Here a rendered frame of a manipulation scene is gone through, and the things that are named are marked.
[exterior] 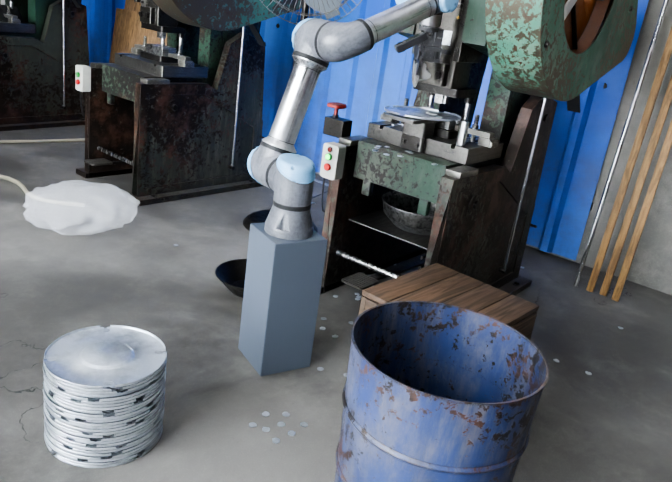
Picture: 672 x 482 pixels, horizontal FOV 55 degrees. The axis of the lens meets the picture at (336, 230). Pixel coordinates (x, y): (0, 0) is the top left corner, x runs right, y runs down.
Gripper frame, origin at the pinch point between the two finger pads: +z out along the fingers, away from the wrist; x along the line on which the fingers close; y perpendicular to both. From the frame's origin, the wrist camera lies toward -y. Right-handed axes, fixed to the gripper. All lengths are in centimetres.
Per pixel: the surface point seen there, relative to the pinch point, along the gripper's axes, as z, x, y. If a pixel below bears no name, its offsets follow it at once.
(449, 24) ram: -20.2, 10.1, 12.1
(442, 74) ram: -3.3, 4.1, 11.3
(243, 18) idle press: 2, 120, -63
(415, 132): 18.0, -0.3, 4.0
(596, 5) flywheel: -33, 9, 65
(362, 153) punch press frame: 30.4, 7.1, -13.2
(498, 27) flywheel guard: -26.0, -31.1, 15.1
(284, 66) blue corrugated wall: 46, 223, -35
